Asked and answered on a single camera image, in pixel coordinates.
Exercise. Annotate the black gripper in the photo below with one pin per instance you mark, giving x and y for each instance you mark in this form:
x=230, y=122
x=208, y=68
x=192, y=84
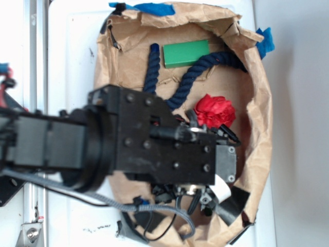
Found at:
x=146, y=142

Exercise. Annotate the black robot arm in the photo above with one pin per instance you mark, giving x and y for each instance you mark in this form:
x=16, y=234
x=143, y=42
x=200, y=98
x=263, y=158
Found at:
x=71, y=144

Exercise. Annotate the crumpled red paper ball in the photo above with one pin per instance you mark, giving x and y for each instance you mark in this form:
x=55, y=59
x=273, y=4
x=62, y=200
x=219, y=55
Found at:
x=214, y=111

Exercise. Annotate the green rectangular block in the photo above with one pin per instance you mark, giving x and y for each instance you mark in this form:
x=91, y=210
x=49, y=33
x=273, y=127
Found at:
x=184, y=54

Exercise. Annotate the brown paper bag tray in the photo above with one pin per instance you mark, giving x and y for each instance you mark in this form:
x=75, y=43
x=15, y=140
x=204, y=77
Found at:
x=241, y=100

